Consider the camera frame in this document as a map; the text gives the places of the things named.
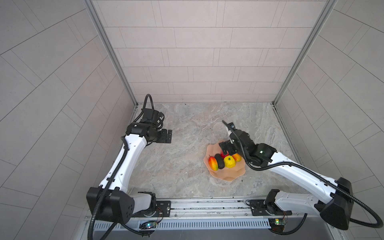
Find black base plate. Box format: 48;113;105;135
245;200;292;216
133;201;172;218

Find peach scalloped fruit bowl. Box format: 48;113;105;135
204;141;246;182

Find right circuit board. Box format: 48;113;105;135
268;218;287;233

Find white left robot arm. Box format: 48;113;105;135
86;109;172;224

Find aluminium corner post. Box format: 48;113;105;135
84;0;138;107
272;0;338;107

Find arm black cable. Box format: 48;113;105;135
221;119;384;229
86;134;133;240

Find left aluminium corner post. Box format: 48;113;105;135
84;0;138;107

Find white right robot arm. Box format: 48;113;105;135
220;126;354;230

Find left circuit board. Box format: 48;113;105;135
140;221;158;230

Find dark avocado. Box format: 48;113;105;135
215;154;225;170

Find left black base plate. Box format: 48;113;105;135
133;201;172;218

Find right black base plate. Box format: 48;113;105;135
245;200;292;216

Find red strawberry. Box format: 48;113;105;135
221;153;229;159

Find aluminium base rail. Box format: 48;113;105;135
74;196;346;240

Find circuit board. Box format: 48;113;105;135
268;218;287;233
140;221;158;230

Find red yellow mango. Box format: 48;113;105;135
209;157;219;171
232;154;242;162

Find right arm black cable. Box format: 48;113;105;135
221;119;384;229

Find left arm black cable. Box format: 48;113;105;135
86;134;133;240

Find yellow lemon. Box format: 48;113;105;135
224;156;236;168

